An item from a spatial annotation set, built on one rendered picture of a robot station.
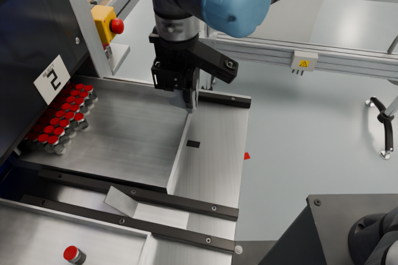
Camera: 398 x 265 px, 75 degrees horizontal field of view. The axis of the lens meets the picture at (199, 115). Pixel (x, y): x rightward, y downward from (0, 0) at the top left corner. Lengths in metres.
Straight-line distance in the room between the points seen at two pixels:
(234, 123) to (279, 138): 1.14
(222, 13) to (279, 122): 1.56
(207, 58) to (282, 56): 1.07
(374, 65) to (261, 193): 0.90
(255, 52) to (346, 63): 0.48
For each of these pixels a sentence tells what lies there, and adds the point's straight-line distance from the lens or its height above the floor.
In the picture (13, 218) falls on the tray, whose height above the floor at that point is 0.88.
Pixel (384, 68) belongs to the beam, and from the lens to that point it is 1.68.
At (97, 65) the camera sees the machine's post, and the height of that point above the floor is 0.94.
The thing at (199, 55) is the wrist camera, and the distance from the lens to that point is 0.48.
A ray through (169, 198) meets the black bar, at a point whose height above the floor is 0.90.
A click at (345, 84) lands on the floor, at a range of 2.30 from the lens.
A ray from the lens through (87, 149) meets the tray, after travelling 0.63.
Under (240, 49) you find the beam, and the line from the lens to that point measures 1.51.
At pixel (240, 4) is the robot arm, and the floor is 1.23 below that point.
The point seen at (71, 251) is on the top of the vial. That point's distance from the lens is 0.49.
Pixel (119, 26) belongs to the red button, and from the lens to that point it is 0.75.
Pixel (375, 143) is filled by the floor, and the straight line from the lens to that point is 2.00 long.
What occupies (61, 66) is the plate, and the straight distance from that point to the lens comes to 0.61.
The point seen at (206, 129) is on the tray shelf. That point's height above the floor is 0.88.
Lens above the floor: 1.37
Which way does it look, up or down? 50 degrees down
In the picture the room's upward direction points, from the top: straight up
